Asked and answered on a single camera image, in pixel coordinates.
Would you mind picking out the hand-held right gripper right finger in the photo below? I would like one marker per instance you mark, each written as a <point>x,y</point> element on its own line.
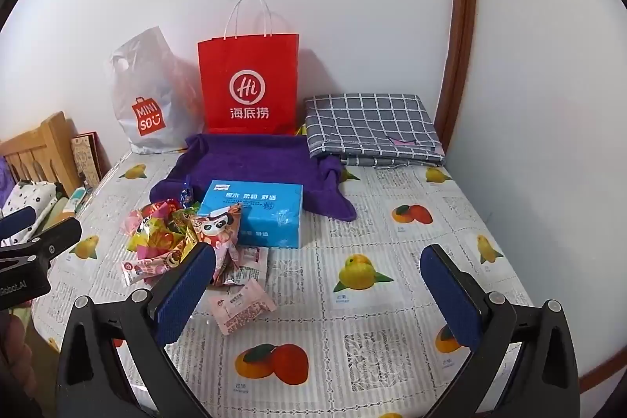
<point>448,295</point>

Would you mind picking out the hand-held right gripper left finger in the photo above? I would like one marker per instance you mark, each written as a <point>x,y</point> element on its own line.
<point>183,295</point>

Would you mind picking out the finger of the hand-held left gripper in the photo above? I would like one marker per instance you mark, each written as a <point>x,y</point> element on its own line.
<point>14,224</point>
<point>54,239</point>

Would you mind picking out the long pink stick packet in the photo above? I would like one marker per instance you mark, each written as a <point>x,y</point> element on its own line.
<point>147,268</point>

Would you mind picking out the pink pillow snack packet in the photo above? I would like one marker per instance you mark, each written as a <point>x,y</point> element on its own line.
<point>242,305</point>

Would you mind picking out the yellow and pink snack packet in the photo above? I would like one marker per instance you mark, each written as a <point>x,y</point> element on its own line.
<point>139,241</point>

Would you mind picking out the pink panda snack packet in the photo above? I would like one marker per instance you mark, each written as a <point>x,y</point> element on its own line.
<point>215,227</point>

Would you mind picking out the small white pink packet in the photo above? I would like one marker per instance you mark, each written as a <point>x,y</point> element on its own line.
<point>250,259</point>

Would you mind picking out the green snack packet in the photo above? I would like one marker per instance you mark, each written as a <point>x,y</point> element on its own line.
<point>182,219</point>

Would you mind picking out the red snack packet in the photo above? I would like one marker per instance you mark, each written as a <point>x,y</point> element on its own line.
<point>161,207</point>

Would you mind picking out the blue cookie packet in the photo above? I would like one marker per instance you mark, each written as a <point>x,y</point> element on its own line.
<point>186,192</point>

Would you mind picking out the person's left hand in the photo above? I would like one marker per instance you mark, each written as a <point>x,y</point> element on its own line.
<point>12,344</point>

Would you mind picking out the white polka dot cloth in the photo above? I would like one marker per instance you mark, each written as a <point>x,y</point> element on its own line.
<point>27,200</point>

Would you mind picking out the white teal tube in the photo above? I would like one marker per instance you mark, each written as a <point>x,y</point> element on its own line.
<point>78,197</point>

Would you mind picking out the fruit print tablecloth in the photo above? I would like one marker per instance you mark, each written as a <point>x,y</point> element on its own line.
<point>392,325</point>

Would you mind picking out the wooden headboard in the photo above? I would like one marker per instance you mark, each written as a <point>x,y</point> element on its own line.
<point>44,144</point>

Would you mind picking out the brown patterned box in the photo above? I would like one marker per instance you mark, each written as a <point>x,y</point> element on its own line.
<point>88,156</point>

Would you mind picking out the blue tissue pack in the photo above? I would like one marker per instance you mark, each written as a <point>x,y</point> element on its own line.
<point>264,212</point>

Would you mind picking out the purple towel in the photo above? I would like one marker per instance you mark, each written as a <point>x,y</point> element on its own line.
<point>235,163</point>

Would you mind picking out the grey checked folded cloth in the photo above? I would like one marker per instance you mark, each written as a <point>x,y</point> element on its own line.
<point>367,124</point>

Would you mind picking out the white plastic shopping bag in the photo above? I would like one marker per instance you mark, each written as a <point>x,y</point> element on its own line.
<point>142,70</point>

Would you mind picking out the small yellow green packet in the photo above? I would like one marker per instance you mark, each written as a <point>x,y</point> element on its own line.
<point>300,130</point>

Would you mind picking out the red paper bag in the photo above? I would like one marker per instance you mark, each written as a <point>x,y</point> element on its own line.
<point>250,65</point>

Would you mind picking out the brown wooden door frame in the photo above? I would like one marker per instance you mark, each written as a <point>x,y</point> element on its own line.
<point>460,31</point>

